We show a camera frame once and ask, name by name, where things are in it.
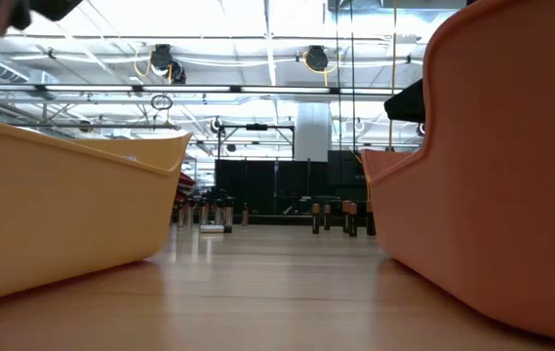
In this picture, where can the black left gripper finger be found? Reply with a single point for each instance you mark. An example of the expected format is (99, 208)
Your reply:
(55, 9)

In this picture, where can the red storage rack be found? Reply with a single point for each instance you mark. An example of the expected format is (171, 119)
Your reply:
(186, 184)

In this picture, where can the white building column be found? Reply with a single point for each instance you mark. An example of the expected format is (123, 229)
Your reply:
(312, 131)

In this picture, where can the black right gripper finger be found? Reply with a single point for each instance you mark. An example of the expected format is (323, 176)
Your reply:
(411, 105)

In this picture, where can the orange plastic bin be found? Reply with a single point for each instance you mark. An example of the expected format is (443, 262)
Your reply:
(501, 195)

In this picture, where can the black curtain partition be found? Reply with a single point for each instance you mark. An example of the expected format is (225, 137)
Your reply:
(257, 180)

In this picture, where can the horizontal ceiling pipe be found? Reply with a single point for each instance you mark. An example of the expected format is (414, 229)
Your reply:
(111, 126)

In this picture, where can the yellow plastic bin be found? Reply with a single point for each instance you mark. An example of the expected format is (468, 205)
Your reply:
(62, 219)

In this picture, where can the black copper-top AAA battery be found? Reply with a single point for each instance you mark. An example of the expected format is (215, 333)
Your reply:
(353, 224)
(315, 222)
(345, 219)
(327, 219)

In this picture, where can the black aluminium table frame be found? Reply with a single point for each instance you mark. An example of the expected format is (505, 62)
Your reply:
(296, 219)

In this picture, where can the long ceiling light rail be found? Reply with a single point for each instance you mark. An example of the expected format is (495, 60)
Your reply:
(282, 89)

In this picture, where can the black gantry frame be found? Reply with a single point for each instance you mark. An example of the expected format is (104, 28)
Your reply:
(256, 127)

